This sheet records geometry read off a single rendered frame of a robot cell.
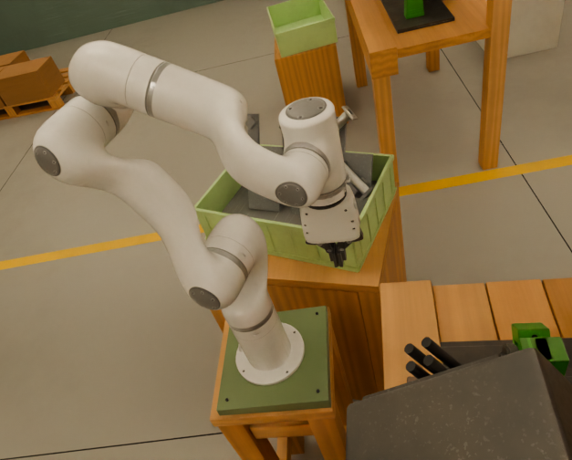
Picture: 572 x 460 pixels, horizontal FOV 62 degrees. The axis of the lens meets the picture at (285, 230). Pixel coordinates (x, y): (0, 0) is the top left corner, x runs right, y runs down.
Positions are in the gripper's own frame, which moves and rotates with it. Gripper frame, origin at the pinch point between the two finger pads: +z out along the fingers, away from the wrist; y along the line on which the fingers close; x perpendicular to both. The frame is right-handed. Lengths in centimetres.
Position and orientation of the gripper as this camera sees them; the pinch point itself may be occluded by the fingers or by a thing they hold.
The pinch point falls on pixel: (338, 255)
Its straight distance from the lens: 91.3
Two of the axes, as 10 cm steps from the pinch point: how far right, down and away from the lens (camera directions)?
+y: -9.7, 0.9, 2.3
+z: 2.2, 7.1, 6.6
